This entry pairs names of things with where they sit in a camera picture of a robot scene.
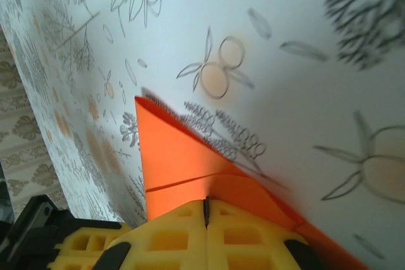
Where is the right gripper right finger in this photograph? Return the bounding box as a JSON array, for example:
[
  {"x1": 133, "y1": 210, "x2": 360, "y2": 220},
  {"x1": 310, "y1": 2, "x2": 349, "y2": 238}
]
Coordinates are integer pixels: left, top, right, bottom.
[{"x1": 205, "y1": 199, "x2": 314, "y2": 270}]

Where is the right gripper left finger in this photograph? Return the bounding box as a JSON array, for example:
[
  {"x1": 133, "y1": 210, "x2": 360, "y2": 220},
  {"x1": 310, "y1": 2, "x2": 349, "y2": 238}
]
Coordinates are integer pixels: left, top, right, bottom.
[{"x1": 50, "y1": 199, "x2": 208, "y2": 270}]

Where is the orange paper sheet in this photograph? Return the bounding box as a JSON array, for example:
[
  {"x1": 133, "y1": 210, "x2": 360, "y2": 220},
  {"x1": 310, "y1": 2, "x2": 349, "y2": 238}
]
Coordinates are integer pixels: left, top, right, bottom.
[{"x1": 134, "y1": 95, "x2": 373, "y2": 270}]

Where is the floral patterned table cover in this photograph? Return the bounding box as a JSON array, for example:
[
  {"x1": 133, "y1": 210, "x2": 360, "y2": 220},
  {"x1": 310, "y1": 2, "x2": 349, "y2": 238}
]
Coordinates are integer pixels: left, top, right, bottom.
[{"x1": 0, "y1": 0, "x2": 405, "y2": 270}]

